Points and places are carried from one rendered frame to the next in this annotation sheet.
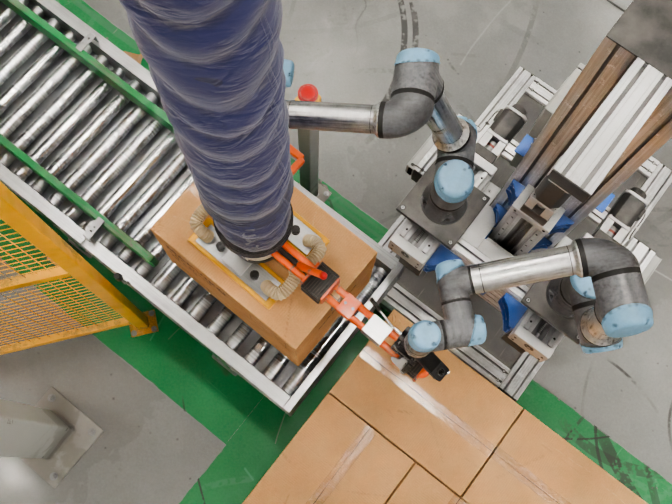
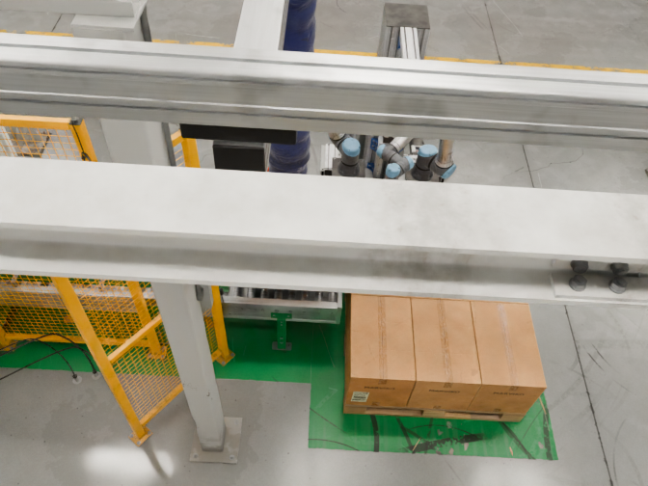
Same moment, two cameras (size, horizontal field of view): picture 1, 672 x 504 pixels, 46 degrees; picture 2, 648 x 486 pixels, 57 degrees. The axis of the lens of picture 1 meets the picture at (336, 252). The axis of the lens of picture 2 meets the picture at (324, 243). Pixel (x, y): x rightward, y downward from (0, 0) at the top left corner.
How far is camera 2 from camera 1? 201 cm
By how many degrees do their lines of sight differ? 27
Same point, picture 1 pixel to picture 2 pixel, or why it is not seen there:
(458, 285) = (390, 149)
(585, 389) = not seen: hidden behind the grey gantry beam
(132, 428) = (256, 407)
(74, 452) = (234, 438)
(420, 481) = (418, 303)
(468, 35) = not seen: hidden behind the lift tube
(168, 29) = (298, 12)
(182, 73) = (297, 39)
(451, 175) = (349, 144)
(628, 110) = (410, 39)
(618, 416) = not seen: hidden behind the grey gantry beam
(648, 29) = (396, 19)
